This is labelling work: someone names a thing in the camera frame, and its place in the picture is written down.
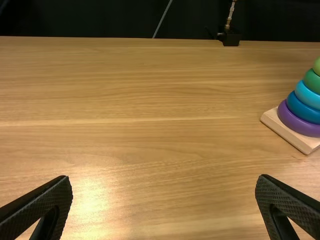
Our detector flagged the dark green ring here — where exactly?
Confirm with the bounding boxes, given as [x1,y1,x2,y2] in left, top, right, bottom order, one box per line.
[303,67,320,96]

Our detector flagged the grey cable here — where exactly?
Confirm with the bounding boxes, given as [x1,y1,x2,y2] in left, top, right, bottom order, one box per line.
[151,0,174,39]

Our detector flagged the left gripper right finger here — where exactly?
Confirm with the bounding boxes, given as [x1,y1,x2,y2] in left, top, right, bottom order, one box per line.
[254,174,320,240]

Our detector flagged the wooden peg base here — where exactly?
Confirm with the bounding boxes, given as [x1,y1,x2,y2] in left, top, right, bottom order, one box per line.
[259,106,320,155]

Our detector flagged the light blue ring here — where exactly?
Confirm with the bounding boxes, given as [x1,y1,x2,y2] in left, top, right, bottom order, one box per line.
[294,79,320,111]

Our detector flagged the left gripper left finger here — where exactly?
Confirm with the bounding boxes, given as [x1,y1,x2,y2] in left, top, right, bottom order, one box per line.
[0,175,74,240]

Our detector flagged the black clamp stand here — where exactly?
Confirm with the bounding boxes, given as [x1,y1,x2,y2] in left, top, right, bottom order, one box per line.
[204,0,242,47]

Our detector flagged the purple ring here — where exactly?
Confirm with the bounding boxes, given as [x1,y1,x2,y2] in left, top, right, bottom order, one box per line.
[277,99,320,138]

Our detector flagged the dark blue ring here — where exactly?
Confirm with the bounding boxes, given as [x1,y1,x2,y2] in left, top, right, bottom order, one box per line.
[286,90,320,125]

